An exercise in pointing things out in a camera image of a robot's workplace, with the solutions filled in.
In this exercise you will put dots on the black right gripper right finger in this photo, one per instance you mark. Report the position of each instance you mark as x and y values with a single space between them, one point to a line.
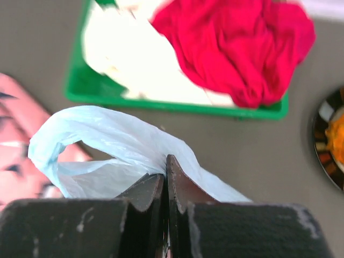
200 226

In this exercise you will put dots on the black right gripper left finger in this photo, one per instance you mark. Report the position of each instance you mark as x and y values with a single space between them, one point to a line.
130 225

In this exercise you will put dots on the light blue cartoon plastic bag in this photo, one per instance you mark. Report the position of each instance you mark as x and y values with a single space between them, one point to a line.
136 148

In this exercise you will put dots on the green plastic tray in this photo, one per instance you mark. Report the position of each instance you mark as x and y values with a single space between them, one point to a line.
83 85

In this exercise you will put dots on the pink patterned cloth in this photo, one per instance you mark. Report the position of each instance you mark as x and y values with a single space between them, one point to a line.
21 117

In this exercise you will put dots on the plastic pineapple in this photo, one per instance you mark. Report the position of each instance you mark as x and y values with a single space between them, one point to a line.
334 135

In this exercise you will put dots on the black patterned plate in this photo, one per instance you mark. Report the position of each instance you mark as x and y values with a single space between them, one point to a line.
330 109

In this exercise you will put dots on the red crumpled cloth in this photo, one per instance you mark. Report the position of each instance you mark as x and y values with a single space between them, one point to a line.
247 49

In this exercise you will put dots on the white cloth in tray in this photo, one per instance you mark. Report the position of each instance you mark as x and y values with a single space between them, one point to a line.
118 41

